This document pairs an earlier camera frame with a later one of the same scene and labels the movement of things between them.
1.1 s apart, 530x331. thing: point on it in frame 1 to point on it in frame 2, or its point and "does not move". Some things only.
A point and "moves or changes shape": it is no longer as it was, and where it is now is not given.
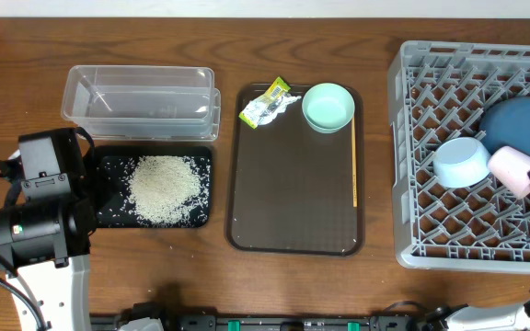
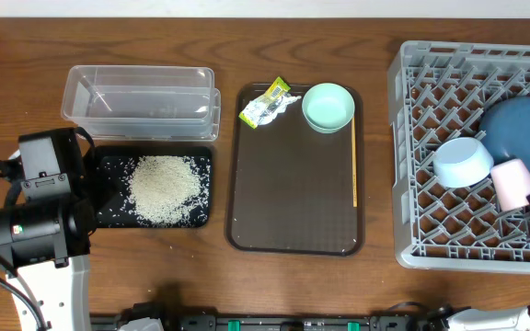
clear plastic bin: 143,102 does not move
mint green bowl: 328,108 does not move
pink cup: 511,167 moves or changes shape
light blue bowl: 460,162 does not move
